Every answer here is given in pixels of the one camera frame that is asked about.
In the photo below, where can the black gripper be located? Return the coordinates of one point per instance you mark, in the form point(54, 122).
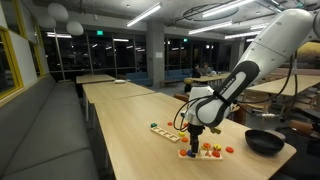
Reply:
point(196, 130)

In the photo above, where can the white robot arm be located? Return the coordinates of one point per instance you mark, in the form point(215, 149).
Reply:
point(273, 40)

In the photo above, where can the wooden peg platform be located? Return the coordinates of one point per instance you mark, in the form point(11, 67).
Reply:
point(200, 157)

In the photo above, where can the small yellow block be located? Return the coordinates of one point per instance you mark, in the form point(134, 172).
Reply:
point(181, 134)

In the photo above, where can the wooden slotted board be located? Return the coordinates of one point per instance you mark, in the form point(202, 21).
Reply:
point(165, 133)

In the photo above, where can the green block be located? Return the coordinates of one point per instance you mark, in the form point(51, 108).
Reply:
point(153, 125)

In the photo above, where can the brown chair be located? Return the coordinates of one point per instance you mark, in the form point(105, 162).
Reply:
point(181, 97)

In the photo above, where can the black bowl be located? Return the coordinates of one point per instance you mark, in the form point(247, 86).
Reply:
point(263, 141)

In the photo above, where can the wooden table with people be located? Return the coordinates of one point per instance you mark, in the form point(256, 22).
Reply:
point(213, 78)

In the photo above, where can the blue sofa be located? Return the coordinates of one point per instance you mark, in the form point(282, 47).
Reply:
point(138, 78)
point(178, 74)

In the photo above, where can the seated person dark clothes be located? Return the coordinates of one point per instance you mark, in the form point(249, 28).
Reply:
point(196, 71)

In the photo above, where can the seated person grey clothes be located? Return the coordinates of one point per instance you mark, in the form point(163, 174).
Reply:
point(206, 69)

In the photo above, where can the light wooden table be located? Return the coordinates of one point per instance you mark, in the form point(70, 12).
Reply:
point(113, 91)
point(93, 78)

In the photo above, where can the white flat object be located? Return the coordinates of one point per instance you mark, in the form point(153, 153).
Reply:
point(120, 81)

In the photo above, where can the wide wooden table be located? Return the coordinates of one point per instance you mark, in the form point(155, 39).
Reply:
point(283, 84)

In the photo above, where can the ceiling tube light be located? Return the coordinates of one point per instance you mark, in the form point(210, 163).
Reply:
point(144, 14)
point(241, 35)
point(59, 35)
point(210, 27)

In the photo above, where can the green exit sign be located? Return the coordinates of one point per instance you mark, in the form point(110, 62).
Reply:
point(99, 32)

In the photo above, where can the grey upholstered bench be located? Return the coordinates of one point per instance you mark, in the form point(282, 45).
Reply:
point(43, 133)

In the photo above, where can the white globe lamp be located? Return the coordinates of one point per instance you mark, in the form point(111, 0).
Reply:
point(74, 28)
point(57, 11)
point(46, 21)

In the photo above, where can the narrow yellow framed window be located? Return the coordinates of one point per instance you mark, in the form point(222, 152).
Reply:
point(37, 56)

